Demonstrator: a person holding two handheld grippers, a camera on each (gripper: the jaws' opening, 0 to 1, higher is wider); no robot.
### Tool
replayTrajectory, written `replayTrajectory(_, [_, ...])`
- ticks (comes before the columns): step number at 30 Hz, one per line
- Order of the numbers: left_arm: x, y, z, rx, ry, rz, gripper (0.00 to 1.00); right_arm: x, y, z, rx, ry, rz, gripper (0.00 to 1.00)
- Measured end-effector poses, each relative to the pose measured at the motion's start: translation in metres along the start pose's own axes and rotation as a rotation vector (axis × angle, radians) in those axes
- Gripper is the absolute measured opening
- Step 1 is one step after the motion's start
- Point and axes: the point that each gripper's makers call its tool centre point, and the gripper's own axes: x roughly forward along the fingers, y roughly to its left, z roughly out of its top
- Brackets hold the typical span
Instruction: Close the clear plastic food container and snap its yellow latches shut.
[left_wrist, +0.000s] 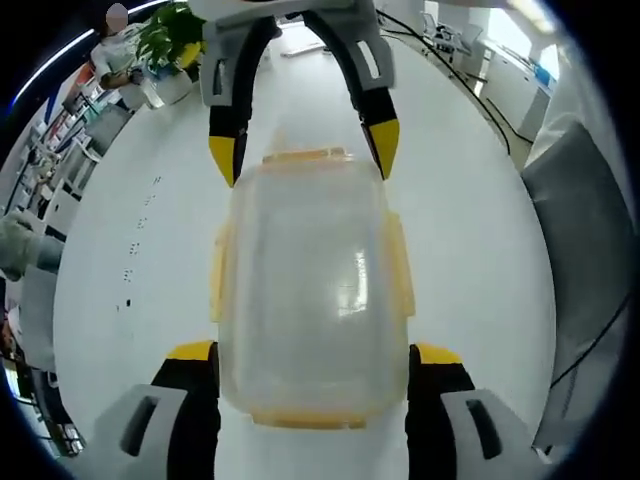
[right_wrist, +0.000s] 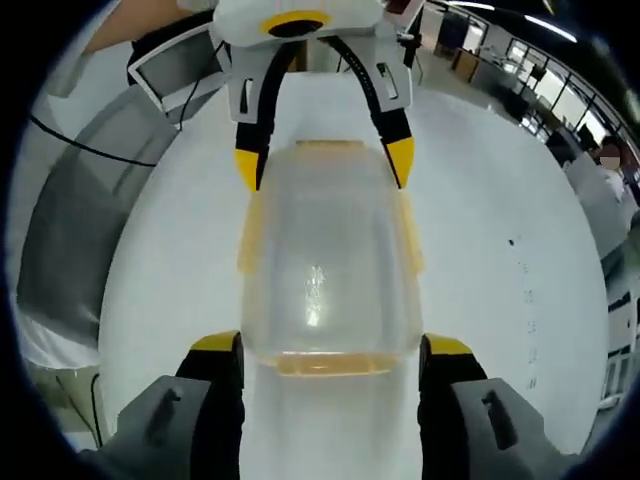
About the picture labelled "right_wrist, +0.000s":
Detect thin black cable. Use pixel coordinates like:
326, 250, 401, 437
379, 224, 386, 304
27, 112, 164, 169

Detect black floor cables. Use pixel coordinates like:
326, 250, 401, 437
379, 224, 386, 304
52, 372, 109, 449

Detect row of desks with monitors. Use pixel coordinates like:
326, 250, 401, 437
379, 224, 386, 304
499, 29, 606, 156

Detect clear container with yellow buckle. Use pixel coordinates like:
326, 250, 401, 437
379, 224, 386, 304
236, 139, 427, 377

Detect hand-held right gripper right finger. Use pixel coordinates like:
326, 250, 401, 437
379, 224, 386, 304
417, 333, 581, 480

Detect white-framed screen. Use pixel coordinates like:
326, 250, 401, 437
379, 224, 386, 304
126, 27, 239, 129

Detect white cloth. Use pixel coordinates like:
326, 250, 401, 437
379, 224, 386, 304
19, 304, 101, 374

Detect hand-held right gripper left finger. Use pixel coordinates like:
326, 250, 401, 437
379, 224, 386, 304
79, 329, 246, 480

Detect brown cabinet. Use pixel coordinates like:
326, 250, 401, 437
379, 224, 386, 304
452, 47, 489, 84

